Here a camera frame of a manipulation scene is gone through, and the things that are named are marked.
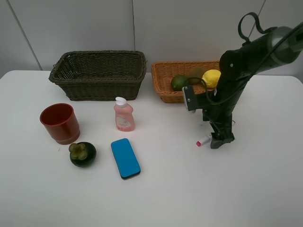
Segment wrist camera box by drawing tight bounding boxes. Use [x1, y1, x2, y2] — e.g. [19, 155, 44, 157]
[182, 85, 196, 114]

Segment green lime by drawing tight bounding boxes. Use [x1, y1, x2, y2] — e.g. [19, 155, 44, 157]
[170, 74, 188, 91]

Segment brown kiwi fruit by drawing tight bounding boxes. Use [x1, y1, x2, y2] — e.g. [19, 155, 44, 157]
[187, 66, 205, 85]

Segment blue board eraser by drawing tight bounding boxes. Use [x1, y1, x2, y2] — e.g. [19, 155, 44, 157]
[111, 138, 141, 180]

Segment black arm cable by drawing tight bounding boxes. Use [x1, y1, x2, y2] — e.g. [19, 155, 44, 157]
[201, 13, 303, 106]

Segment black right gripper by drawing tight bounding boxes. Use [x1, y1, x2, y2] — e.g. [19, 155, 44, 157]
[195, 89, 237, 149]

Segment yellow lemon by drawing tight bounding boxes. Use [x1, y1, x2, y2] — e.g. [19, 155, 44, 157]
[202, 70, 221, 88]

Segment pink soap bottle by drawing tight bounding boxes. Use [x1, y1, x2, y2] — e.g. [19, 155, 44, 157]
[114, 97, 135, 132]

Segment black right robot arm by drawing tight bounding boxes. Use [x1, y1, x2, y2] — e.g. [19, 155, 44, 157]
[197, 24, 303, 149]

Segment white pink-capped marker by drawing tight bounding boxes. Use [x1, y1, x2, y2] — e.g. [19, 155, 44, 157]
[196, 120, 235, 147]

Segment orange wicker basket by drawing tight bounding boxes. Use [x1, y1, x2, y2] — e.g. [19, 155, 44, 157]
[151, 61, 220, 104]

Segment dark brown wicker basket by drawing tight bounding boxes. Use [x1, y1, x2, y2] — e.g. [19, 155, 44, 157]
[49, 50, 146, 101]

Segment dark purple mangosteen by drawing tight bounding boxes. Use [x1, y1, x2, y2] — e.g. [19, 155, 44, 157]
[69, 142, 97, 167]

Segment red plastic cup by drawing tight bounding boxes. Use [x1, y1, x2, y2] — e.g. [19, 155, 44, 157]
[40, 103, 80, 145]

